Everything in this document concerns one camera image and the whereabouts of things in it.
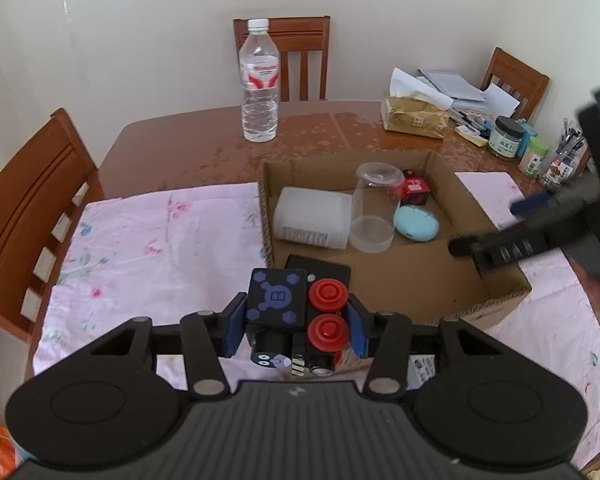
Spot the black square box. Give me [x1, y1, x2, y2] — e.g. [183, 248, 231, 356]
[284, 254, 352, 302]

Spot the clear pen holder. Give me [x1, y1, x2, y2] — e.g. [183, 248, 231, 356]
[537, 119, 589, 192]

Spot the gold tissue pack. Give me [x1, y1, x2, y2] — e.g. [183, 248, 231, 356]
[381, 67, 454, 140]

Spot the yellow sticky note pad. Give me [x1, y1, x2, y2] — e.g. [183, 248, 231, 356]
[454, 124, 489, 148]

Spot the cardboard box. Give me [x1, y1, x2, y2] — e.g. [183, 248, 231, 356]
[257, 149, 533, 391]

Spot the wooden chair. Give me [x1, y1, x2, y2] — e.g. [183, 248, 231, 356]
[479, 47, 551, 122]
[232, 15, 331, 104]
[0, 107, 106, 342]

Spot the clear plastic cup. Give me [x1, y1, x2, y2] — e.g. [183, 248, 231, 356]
[348, 161, 406, 254]

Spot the teal egg-shaped case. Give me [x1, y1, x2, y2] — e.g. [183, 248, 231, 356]
[392, 205, 440, 242]

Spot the black robot block toy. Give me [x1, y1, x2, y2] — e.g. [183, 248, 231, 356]
[244, 268, 351, 379]

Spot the pink floral tablecloth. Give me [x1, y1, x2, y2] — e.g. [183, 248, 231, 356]
[32, 172, 600, 467]

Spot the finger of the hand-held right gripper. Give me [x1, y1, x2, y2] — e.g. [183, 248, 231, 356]
[509, 187, 564, 217]
[447, 233, 487, 260]

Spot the green-lid jar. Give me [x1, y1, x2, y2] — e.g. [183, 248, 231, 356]
[518, 137, 550, 177]

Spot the dark-lid glass jar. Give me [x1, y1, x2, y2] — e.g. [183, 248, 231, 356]
[488, 115, 526, 159]

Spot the clear water bottle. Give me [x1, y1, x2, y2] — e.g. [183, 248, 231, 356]
[238, 18, 281, 144]

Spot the translucent white plastic box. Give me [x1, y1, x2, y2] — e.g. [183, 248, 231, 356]
[272, 186, 354, 250]

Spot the white envelope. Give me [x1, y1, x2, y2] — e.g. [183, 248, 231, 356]
[479, 83, 522, 122]

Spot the stack of grey papers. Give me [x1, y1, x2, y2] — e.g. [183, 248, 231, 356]
[417, 68, 487, 104]

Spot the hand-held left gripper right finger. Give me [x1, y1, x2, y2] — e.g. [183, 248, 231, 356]
[347, 295, 504, 395]

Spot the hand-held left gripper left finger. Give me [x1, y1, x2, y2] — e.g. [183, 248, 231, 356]
[87, 292, 249, 401]

